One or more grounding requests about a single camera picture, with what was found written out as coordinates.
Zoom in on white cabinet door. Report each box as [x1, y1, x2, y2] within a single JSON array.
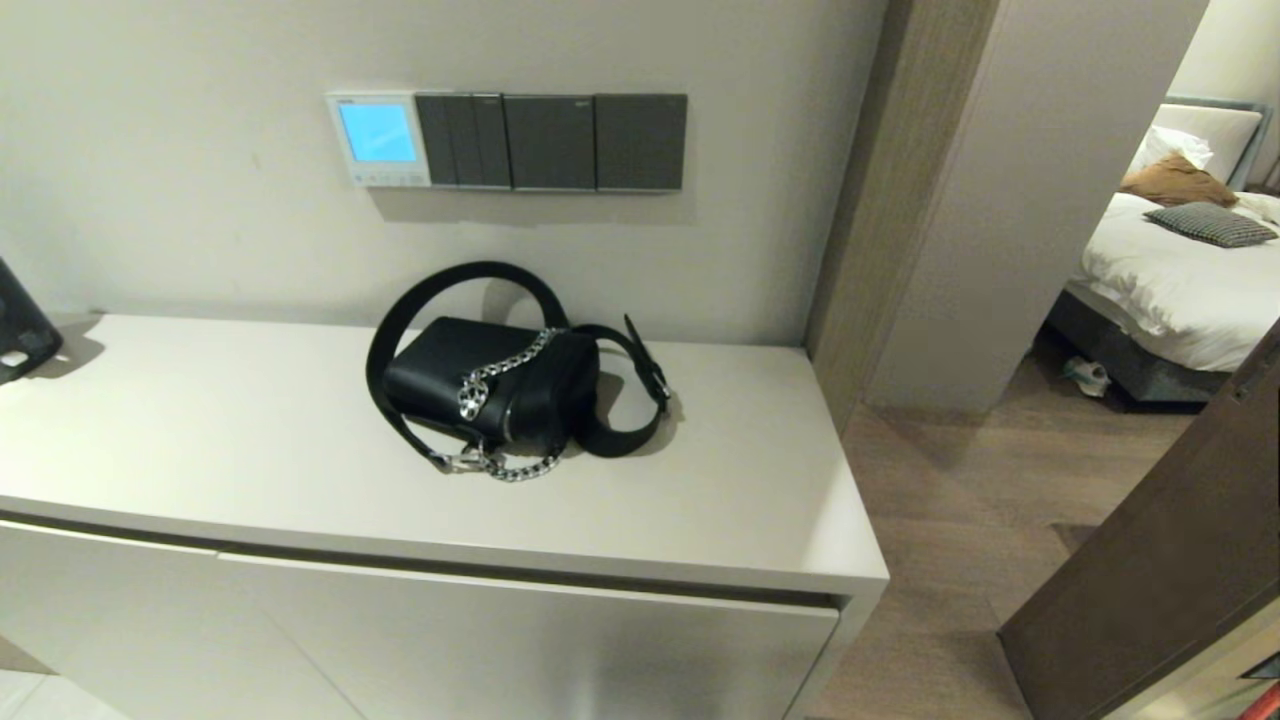
[[218, 552, 841, 720], [0, 520, 366, 720]]

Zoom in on black handbag with silver chain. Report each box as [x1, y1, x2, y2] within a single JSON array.
[[365, 260, 673, 483]]

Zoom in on black round mesh object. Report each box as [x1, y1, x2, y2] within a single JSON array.
[[0, 255, 65, 387]]

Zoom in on grey bed headboard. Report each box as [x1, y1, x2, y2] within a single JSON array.
[[1165, 93, 1276, 191]]

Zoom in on large white pillow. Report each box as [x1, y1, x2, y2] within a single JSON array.
[[1155, 103, 1263, 183]]

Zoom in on houndstooth pattern cushion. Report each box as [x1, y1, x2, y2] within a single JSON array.
[[1143, 202, 1279, 248]]

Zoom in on dark grey square panel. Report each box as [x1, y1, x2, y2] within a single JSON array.
[[504, 94, 598, 192], [595, 94, 689, 192]]

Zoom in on wooden door frame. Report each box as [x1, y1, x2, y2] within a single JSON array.
[[805, 0, 1001, 431]]

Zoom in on dark grey switch panel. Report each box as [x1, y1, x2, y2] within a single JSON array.
[[415, 93, 513, 190]]

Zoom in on dark brown wooden door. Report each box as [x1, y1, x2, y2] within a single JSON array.
[[998, 320, 1280, 720]]

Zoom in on bed with white duvet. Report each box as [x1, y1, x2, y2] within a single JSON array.
[[1045, 190, 1280, 403]]

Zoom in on white wall thermostat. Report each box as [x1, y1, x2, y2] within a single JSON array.
[[327, 91, 433, 189]]

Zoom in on white sideboard cabinet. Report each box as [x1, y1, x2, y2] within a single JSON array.
[[0, 313, 891, 720]]

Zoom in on small crumpled white pillow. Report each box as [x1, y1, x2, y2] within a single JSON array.
[[1130, 125, 1214, 173]]

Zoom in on white sneaker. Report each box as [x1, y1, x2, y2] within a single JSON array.
[[1063, 355, 1111, 397]]

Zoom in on brown cushion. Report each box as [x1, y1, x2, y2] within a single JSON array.
[[1120, 150, 1239, 208]]

